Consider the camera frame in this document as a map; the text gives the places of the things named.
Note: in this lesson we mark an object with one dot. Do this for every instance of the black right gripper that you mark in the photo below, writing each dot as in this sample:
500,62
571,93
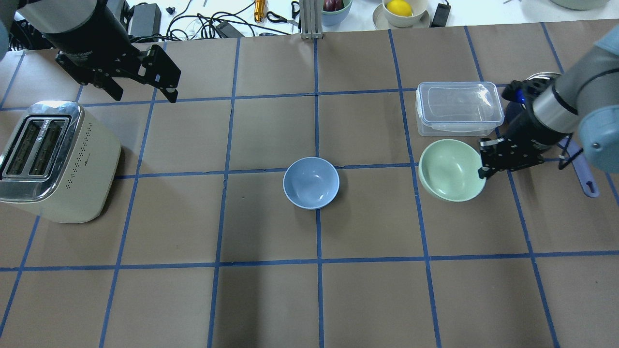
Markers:
528,127

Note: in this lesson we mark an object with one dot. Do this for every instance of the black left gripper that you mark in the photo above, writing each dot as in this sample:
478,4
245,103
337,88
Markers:
80,36

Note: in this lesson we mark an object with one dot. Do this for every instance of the green bowl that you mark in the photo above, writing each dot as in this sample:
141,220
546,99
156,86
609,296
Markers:
448,170

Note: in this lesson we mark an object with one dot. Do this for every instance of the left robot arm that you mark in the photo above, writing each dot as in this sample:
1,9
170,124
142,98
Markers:
58,16

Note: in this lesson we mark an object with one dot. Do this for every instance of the cream bowl with lemon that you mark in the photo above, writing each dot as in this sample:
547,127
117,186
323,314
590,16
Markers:
395,14

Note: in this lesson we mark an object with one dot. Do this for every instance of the blue fruit bowl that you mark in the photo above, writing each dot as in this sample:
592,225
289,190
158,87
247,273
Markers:
335,11

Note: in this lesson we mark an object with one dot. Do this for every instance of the blue saucepan with lid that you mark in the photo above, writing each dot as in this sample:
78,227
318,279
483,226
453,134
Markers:
571,151

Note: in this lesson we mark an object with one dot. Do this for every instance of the clear plastic container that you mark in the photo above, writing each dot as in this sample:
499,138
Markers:
458,109

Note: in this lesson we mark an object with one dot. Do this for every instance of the cream toaster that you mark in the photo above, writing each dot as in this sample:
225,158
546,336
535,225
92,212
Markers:
59,163

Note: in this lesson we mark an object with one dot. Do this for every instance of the black power adapter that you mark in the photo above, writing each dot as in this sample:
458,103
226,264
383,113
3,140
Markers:
441,15

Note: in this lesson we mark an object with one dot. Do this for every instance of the scissors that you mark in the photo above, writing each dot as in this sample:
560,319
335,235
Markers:
291,19

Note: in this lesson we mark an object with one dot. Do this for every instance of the orange handled tool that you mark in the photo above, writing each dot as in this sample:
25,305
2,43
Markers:
259,10

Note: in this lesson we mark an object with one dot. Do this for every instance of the aluminium frame post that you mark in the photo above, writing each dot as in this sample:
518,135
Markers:
311,19

